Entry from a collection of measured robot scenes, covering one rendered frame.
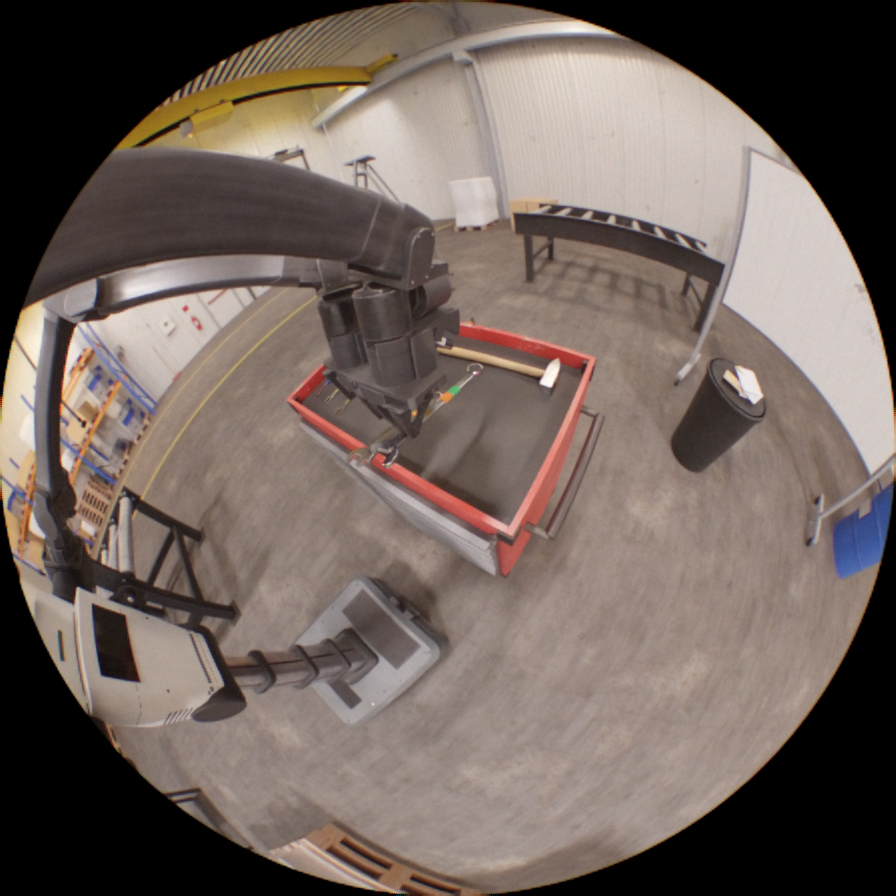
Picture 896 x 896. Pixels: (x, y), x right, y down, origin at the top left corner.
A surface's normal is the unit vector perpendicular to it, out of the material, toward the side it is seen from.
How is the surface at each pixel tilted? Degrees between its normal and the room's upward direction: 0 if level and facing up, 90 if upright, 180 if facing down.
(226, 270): 77
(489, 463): 0
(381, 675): 0
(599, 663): 0
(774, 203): 90
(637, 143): 90
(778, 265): 90
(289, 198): 104
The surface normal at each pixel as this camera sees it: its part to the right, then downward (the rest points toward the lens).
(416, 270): 0.86, 0.47
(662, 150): -0.55, 0.75
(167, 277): 0.55, 0.46
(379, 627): -0.19, -0.53
